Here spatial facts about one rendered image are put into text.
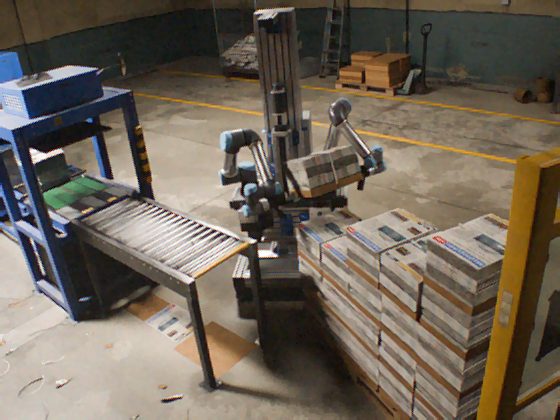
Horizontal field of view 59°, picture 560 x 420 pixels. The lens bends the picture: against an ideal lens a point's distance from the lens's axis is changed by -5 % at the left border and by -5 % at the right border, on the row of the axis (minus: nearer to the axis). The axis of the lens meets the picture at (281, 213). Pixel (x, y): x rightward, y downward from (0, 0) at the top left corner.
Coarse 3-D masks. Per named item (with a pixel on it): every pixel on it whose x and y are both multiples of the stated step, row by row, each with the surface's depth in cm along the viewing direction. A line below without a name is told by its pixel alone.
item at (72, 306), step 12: (12, 132) 313; (12, 144) 320; (24, 144) 321; (24, 156) 323; (24, 168) 325; (24, 180) 331; (36, 180) 333; (36, 192) 335; (36, 204) 337; (36, 216) 343; (48, 216) 346; (48, 228) 348; (48, 240) 350; (48, 252) 357; (60, 252) 360; (60, 264) 362; (60, 276) 364; (60, 288) 372; (72, 288) 374; (72, 300) 377; (72, 312) 379
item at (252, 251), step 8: (144, 200) 378; (152, 200) 376; (160, 208) 364; (168, 208) 362; (184, 216) 349; (192, 216) 348; (200, 224) 338; (208, 224) 336; (216, 232) 329; (224, 232) 324; (232, 232) 323; (248, 240) 313; (256, 240) 312; (248, 248) 313; (256, 248) 313; (248, 256) 316; (256, 256) 315
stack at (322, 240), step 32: (320, 224) 317; (352, 224) 314; (320, 256) 302; (320, 288) 314; (352, 288) 277; (320, 320) 329; (352, 320) 287; (384, 320) 254; (352, 352) 299; (384, 352) 263; (416, 352) 235; (384, 384) 273
